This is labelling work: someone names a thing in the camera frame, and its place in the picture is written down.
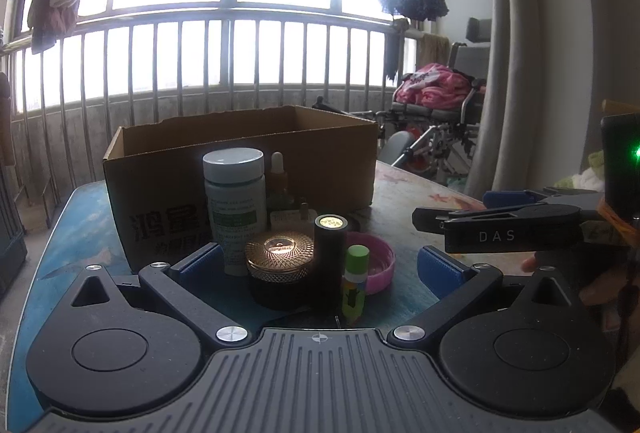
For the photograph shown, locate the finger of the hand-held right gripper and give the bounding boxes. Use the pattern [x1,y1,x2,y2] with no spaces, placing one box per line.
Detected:
[482,190,601,209]
[412,206,583,254]

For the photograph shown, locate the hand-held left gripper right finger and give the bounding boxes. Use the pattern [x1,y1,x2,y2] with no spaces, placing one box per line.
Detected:
[387,245,582,345]

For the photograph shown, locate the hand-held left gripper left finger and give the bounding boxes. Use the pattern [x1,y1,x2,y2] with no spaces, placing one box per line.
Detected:
[70,242,249,348]

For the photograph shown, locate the pink plastic lid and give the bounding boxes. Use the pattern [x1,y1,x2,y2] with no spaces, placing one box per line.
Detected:
[345,230,397,296]

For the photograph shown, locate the black jar with gold lid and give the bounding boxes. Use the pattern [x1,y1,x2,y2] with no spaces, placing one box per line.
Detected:
[245,233,317,311]

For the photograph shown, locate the white pill bottle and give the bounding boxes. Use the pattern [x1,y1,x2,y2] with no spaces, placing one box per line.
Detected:
[202,148,268,276]

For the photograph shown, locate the green glue stick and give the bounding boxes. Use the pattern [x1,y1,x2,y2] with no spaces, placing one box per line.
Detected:
[341,245,371,326]

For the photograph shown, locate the white charger plug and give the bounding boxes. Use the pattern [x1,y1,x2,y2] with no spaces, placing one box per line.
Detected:
[270,198,317,236]

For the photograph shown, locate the black cylinder with gold top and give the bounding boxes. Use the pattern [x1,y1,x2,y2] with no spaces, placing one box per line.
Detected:
[314,213,348,314]

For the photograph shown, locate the green dropper bottle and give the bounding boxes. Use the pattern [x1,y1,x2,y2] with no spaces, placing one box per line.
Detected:
[265,152,297,214]

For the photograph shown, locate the brown cardboard box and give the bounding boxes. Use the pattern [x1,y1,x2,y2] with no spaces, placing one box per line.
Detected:
[102,106,379,271]

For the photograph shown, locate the person's right hand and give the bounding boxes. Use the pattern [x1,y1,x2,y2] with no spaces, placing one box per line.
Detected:
[520,247,628,309]

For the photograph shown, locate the yellow green cloth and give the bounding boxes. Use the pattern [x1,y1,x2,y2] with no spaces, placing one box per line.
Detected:
[550,150,607,194]

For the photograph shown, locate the pink blanket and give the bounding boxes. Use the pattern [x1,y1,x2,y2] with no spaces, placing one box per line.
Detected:
[392,63,476,110]

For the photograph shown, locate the grey curtain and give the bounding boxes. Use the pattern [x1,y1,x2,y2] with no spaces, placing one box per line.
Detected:
[465,0,593,200]

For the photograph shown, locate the brown hanging towel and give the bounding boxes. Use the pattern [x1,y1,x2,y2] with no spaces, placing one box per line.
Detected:
[417,33,451,65]

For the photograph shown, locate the metal balcony railing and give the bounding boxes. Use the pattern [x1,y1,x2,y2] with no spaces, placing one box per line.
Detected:
[0,6,418,214]

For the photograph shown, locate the dark pleated garment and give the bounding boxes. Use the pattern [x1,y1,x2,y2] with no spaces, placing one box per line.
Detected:
[375,0,449,22]

